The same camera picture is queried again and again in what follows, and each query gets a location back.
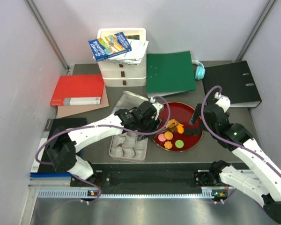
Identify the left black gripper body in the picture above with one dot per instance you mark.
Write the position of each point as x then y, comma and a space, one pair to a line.
150, 125

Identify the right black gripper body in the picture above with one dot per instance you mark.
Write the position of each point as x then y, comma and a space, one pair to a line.
213, 130

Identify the black round cookie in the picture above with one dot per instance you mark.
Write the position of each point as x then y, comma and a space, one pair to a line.
188, 131
196, 132

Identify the silver tin lid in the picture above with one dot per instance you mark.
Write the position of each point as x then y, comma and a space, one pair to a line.
128, 100

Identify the orange round waffle cookie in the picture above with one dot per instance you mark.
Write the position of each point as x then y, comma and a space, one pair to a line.
170, 124

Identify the metal tongs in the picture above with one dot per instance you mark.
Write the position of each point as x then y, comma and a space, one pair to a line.
164, 130

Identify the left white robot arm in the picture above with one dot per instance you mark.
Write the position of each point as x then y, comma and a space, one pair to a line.
64, 145

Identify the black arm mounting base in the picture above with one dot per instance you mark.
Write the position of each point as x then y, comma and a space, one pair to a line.
155, 177

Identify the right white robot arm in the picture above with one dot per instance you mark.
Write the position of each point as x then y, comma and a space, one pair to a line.
265, 189

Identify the orange fish cookie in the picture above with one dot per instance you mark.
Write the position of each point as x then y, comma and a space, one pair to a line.
180, 128

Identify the pink round cookie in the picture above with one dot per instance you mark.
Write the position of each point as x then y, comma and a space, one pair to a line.
161, 137

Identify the brown cupcake liner cookie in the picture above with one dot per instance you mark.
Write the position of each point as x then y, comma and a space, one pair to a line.
174, 129

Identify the red round tray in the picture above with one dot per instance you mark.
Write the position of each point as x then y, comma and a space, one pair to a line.
181, 113

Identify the cookie tin with paper cups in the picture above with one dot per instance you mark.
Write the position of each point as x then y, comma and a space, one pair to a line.
128, 147

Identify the green round cookie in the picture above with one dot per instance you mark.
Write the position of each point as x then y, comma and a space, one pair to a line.
179, 144

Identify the teal headphones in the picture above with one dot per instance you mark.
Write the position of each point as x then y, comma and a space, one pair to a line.
200, 70

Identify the black lever arch binder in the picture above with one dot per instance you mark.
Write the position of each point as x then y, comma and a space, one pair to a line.
237, 83

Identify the green binder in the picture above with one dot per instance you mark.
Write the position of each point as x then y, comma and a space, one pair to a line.
169, 73

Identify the white stacked drawer boxes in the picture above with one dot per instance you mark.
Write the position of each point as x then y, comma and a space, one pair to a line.
121, 75

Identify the white spiral notebook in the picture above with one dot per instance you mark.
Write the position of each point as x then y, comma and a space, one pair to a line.
133, 57

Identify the red binder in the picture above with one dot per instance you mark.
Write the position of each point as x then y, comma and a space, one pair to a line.
78, 90

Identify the brown cardboard folder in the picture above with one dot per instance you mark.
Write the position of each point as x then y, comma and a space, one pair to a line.
64, 111

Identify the blue paperback book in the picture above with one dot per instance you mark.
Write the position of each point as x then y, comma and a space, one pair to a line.
109, 46

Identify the white slotted cable duct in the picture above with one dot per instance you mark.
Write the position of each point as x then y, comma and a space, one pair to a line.
90, 194

